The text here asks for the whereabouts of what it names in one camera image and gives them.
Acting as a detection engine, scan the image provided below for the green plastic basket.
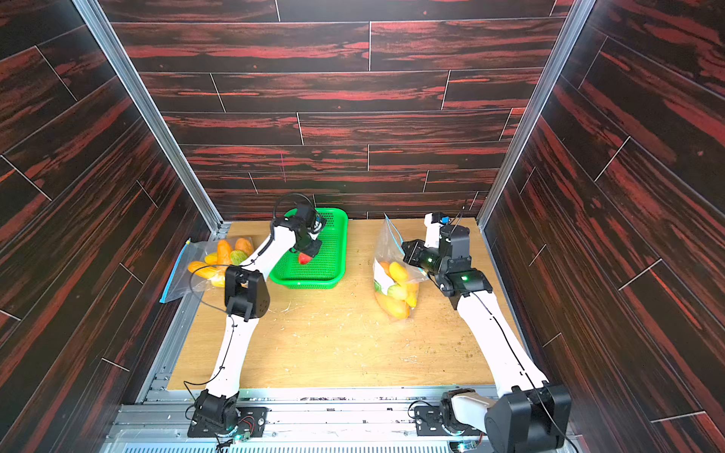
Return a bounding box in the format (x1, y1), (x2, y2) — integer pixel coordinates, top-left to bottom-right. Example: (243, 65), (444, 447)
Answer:
(270, 208), (349, 290)

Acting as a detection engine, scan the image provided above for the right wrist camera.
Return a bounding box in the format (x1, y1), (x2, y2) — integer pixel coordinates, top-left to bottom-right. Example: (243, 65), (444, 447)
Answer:
(424, 213), (450, 248)

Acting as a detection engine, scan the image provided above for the green yellow mango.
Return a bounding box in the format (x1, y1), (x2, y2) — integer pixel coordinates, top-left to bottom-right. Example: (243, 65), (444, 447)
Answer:
(230, 249), (248, 266)

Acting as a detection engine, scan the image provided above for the aluminium front rail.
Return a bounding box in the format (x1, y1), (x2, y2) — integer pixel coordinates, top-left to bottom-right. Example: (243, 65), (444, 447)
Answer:
(101, 386), (492, 452)

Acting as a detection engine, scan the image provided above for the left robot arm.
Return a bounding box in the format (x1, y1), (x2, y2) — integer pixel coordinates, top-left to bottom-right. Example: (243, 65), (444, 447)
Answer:
(189, 197), (326, 438)

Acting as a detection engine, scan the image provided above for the curved yellow mango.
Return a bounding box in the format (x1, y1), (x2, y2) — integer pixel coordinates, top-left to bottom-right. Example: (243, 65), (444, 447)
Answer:
(388, 262), (410, 285)

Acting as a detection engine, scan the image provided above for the red mango bottom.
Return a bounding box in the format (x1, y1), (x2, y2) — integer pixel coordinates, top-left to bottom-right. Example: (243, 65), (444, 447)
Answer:
(298, 253), (313, 265)

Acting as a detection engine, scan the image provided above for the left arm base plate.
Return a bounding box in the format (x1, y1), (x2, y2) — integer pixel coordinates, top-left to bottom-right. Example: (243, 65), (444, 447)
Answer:
(187, 406), (269, 442)

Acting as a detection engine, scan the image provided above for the clear zip-top bag blue zipper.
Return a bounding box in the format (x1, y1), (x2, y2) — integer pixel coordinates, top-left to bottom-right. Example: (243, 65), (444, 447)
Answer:
(160, 236), (255, 304)

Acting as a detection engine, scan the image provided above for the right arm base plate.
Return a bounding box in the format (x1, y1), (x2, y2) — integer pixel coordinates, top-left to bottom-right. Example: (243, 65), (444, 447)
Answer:
(407, 400), (483, 437)

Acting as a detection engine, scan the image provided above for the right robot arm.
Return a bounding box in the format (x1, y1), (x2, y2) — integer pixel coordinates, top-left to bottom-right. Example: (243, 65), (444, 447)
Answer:
(402, 213), (572, 452)

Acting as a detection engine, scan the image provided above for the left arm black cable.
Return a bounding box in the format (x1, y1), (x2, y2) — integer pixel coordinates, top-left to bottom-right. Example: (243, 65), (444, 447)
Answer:
(182, 193), (315, 392)

